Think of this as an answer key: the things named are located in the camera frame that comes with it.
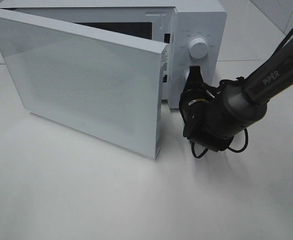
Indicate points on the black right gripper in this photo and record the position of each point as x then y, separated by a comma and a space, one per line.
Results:
193, 99

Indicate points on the white timer knob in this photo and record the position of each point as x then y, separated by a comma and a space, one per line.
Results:
185, 76

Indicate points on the white microwave door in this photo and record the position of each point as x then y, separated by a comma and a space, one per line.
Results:
103, 83

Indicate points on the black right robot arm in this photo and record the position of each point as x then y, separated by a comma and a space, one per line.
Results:
212, 116

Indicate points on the upper white power knob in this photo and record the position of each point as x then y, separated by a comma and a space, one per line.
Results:
198, 47

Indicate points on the white warning label sticker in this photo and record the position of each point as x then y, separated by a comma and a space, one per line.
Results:
164, 59

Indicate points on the white microwave oven body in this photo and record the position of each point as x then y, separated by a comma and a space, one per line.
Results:
143, 24

